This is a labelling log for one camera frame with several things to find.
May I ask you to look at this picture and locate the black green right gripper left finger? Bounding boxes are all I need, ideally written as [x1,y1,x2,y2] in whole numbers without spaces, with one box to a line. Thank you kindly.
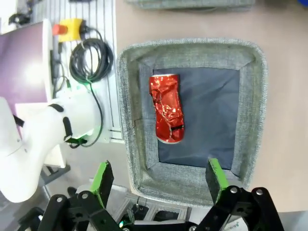
[42,160,121,231]

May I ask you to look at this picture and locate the yellow emergency stop button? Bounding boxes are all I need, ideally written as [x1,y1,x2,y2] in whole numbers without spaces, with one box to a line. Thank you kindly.
[52,18,84,42]

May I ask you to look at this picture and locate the crushed red can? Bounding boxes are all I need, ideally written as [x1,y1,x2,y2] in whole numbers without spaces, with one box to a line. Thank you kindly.
[149,74,186,144]

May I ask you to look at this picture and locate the white panel with purple face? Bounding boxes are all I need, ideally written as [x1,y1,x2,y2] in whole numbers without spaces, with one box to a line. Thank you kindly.
[0,19,54,140]

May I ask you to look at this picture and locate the coiled black cable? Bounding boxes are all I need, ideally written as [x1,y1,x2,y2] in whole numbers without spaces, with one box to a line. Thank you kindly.
[69,38,115,84]

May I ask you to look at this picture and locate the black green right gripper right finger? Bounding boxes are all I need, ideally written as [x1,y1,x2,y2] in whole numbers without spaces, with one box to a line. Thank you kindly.
[197,158,284,231]

